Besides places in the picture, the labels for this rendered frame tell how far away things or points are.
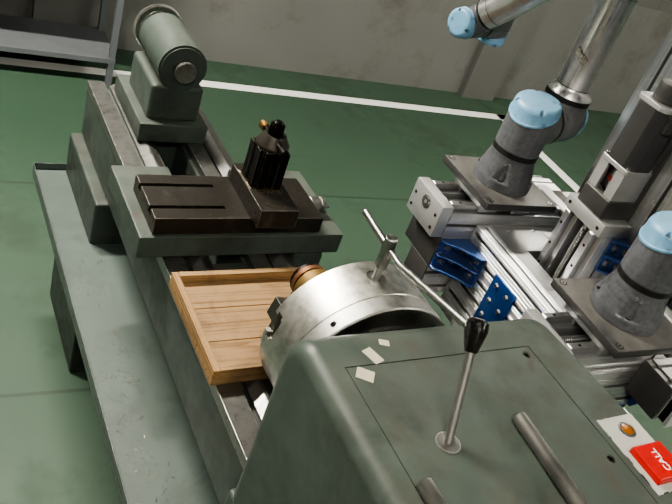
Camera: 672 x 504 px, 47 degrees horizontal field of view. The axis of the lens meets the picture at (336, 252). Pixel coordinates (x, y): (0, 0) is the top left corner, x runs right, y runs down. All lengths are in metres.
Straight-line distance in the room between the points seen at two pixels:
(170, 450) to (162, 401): 0.15
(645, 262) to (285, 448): 0.81
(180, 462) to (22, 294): 1.33
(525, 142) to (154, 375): 1.07
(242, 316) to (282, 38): 3.69
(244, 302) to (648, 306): 0.84
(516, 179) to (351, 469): 1.10
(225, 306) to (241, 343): 0.11
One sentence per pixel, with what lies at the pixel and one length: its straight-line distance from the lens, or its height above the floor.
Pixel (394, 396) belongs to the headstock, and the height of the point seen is 1.25.
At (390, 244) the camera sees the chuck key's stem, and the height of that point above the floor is 1.32.
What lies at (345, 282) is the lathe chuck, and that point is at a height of 1.23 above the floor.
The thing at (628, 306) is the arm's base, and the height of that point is 1.21.
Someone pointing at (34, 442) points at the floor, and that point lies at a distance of 2.52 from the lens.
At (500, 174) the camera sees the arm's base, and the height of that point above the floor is 1.20.
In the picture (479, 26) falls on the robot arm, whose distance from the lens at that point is 1.99.
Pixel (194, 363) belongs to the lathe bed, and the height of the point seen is 0.81.
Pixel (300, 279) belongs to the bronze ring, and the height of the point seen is 1.10.
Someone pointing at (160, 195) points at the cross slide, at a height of 0.97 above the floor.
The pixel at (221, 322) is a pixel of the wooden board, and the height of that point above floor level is 0.88.
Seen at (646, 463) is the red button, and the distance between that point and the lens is 1.20.
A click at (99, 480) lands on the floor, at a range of 2.45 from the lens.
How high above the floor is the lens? 1.96
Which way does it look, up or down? 33 degrees down
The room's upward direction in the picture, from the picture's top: 21 degrees clockwise
